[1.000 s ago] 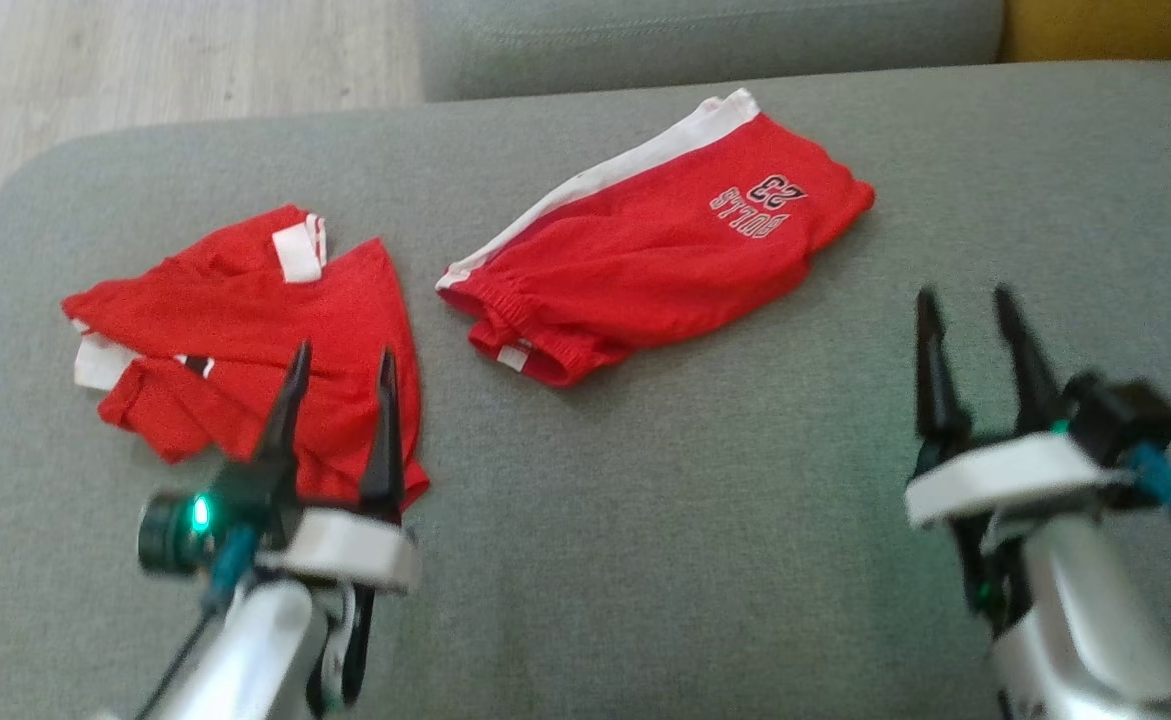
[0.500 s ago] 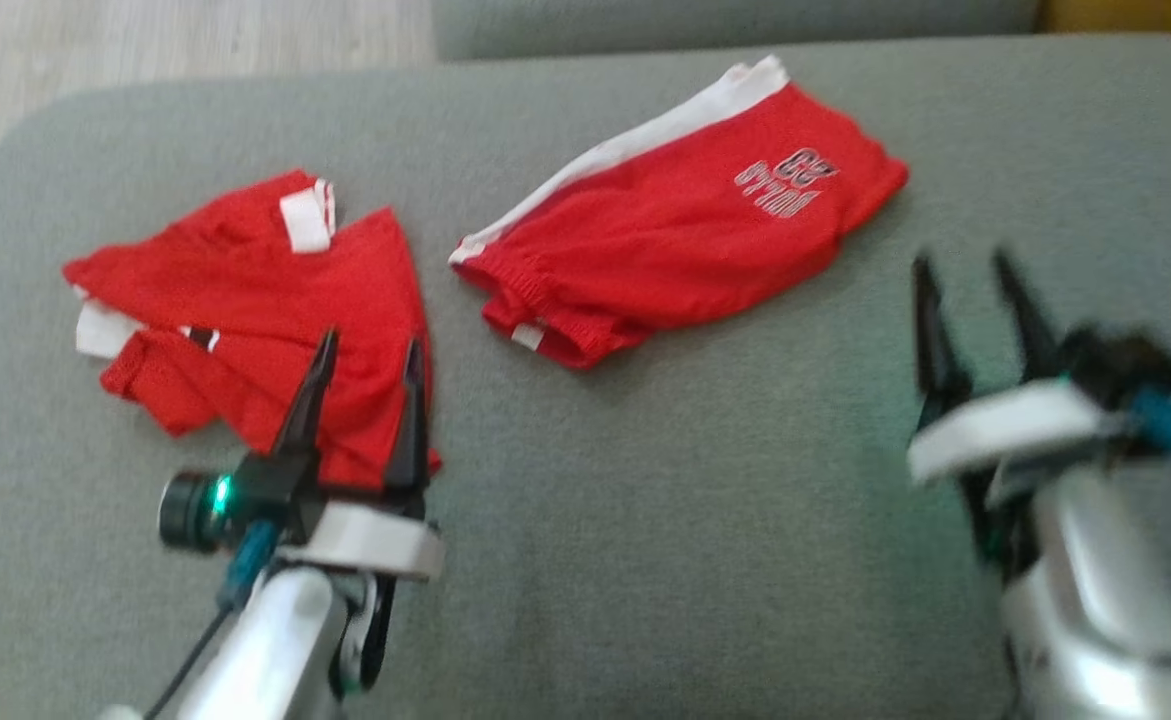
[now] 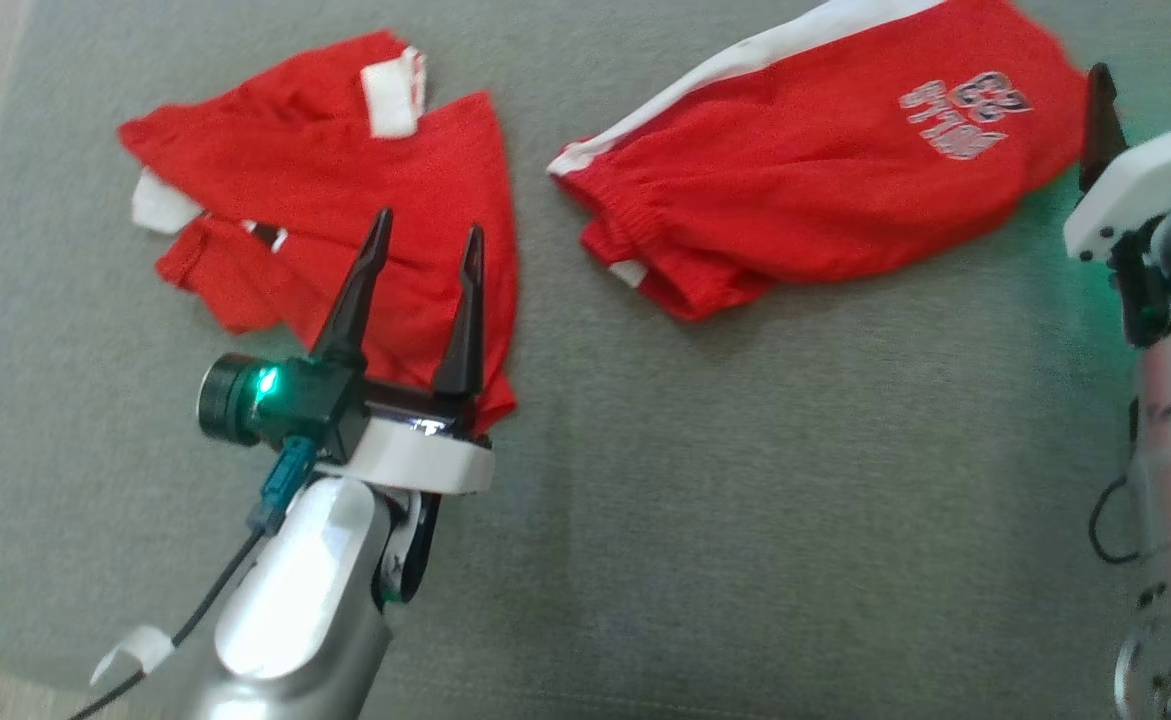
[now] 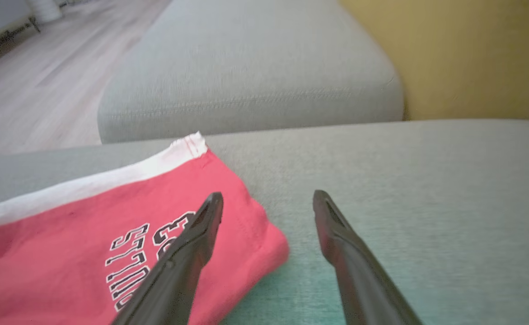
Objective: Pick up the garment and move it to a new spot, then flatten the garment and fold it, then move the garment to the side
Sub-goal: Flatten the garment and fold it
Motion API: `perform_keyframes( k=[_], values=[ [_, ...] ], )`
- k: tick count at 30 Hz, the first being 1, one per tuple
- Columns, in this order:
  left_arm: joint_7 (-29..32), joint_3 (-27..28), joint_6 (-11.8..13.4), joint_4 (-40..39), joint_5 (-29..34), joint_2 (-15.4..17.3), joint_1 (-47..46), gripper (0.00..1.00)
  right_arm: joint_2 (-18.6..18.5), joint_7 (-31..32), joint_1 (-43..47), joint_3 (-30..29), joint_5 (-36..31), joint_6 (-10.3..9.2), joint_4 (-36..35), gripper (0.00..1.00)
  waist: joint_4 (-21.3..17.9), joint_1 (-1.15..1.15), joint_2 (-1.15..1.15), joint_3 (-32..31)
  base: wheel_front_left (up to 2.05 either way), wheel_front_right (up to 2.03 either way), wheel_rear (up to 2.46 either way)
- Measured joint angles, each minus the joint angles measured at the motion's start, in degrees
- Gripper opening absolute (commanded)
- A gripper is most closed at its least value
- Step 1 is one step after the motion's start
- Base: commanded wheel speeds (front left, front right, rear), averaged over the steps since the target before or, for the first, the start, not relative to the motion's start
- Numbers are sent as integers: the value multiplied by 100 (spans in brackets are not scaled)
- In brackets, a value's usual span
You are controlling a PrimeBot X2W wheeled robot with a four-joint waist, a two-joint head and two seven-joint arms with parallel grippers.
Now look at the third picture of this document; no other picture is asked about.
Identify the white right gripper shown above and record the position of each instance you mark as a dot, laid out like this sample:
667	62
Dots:
1145	180

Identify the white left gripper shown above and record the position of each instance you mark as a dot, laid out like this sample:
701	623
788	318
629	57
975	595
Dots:
415	460

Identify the red Bulls 23 jersey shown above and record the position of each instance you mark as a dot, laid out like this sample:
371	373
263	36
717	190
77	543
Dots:
295	160

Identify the red shorts white stripe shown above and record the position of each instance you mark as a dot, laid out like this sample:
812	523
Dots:
795	180

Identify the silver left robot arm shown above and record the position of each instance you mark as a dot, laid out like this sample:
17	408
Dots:
295	600

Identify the left black cylinder green light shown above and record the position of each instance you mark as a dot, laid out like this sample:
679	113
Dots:
230	400

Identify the grey-green sofa seat cushion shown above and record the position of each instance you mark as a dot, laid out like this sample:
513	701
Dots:
745	450

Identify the left black wrist camera box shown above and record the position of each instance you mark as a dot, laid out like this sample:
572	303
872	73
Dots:
320	405

